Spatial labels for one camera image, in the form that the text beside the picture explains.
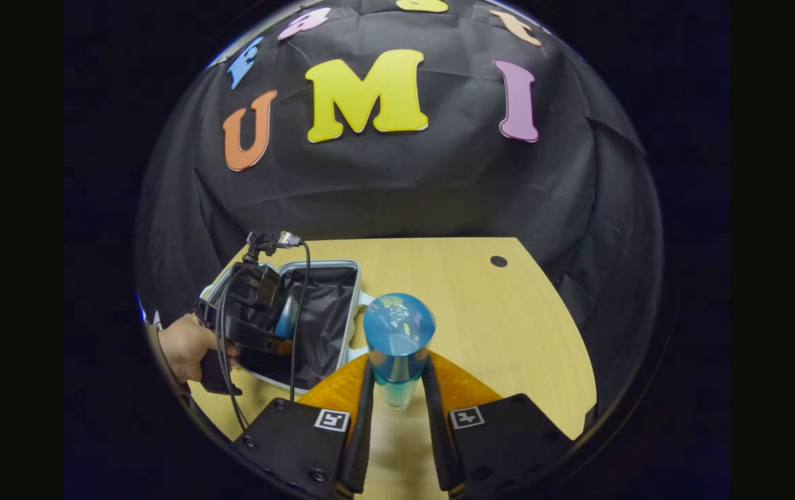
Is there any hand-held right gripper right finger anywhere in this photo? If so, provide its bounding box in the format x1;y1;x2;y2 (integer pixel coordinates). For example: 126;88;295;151
421;352;575;497

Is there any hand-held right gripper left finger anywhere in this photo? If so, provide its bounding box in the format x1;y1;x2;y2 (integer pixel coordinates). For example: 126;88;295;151
231;352;376;500

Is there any light blue suitcase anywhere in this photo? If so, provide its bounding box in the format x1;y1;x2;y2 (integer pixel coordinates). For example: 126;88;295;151
197;260;377;391

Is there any teal bottle with blue cap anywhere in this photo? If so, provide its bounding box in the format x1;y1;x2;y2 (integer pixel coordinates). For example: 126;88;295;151
362;292;437;414

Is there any black backdrop cloth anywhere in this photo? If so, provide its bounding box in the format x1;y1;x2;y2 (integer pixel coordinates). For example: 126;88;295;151
135;0;663;424

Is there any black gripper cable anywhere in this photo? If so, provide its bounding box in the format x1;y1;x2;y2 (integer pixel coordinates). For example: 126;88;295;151
289;240;312;402
214;267;251;433

